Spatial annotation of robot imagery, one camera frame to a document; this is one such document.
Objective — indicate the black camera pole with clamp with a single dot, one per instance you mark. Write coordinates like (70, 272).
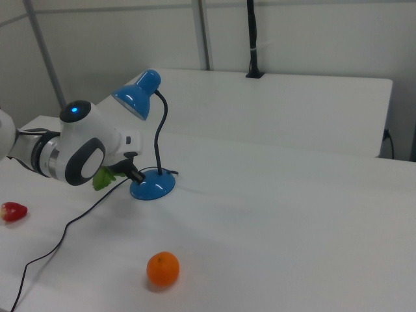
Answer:
(253, 39)

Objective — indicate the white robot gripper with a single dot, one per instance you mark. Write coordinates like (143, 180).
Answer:
(131, 143)

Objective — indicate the orange mandarin fruit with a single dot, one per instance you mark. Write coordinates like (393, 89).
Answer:
(162, 268)

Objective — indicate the bitten red toy apple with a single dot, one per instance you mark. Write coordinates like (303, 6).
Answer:
(13, 212)

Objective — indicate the grey partition post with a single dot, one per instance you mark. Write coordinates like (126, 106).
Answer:
(45, 55)
(203, 32)

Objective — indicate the orange toy carrot green leaves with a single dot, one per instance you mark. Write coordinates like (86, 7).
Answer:
(102, 180)

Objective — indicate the blue desk lamp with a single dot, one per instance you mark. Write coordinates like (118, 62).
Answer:
(152, 188)

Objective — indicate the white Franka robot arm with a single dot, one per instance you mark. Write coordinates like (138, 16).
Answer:
(84, 130)

